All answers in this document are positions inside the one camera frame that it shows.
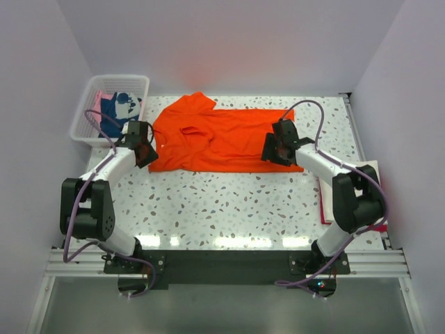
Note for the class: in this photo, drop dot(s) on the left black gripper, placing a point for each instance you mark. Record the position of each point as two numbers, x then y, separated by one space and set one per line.
151 156

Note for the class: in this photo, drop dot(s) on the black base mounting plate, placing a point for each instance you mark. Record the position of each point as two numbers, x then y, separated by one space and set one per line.
159 269

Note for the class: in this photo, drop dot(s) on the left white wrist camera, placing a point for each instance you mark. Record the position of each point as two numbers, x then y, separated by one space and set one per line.
124 129

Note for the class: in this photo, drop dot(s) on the aluminium frame rail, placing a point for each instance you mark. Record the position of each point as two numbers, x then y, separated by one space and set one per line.
362 263

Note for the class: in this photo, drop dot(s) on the navy blue printed t shirt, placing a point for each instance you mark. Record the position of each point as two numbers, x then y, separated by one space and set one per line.
117 109

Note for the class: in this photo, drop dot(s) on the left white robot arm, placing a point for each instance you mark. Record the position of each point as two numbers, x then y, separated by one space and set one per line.
87 215

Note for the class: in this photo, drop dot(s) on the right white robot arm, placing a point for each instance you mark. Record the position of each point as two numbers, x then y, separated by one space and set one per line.
358 201

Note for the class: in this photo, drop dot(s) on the pink t shirt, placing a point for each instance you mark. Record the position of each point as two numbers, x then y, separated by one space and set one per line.
97 114

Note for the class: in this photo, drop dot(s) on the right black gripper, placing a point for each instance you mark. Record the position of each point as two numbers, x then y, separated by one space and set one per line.
268 153

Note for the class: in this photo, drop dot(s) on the orange t shirt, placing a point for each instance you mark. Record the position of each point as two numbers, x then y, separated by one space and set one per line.
192 134

